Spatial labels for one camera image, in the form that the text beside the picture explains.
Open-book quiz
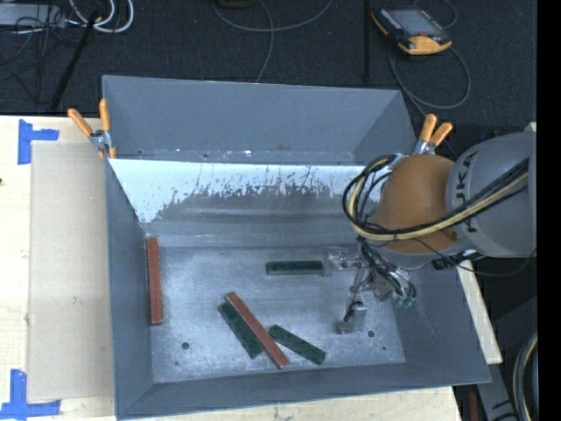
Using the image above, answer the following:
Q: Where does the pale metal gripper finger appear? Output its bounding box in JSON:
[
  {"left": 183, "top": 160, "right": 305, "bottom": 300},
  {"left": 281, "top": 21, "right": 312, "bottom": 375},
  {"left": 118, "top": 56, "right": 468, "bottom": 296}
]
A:
[
  {"left": 323, "top": 252, "right": 364, "bottom": 277},
  {"left": 336, "top": 301, "right": 369, "bottom": 335}
]

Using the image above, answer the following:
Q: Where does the dark green flat block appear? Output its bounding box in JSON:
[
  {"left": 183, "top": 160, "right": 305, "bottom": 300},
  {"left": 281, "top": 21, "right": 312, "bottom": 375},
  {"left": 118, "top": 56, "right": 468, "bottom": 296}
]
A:
[
  {"left": 267, "top": 324, "right": 328, "bottom": 366},
  {"left": 217, "top": 302, "right": 264, "bottom": 360},
  {"left": 265, "top": 260, "right": 324, "bottom": 276}
]

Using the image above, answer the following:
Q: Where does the red-brown flat block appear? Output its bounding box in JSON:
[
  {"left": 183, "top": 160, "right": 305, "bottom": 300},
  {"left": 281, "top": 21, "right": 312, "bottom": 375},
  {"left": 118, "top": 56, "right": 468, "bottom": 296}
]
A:
[
  {"left": 224, "top": 291, "right": 291, "bottom": 370},
  {"left": 146, "top": 235, "right": 165, "bottom": 326}
]

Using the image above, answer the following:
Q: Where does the grey metal bin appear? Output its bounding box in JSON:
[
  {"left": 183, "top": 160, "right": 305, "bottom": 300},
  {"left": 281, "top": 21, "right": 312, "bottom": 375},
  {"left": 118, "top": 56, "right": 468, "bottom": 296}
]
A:
[{"left": 101, "top": 75, "right": 493, "bottom": 421}]

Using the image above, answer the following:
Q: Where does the pale flat board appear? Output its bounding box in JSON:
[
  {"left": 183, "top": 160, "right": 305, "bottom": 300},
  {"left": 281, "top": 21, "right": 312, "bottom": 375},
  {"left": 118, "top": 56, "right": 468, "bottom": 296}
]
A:
[{"left": 26, "top": 140, "right": 117, "bottom": 405}]

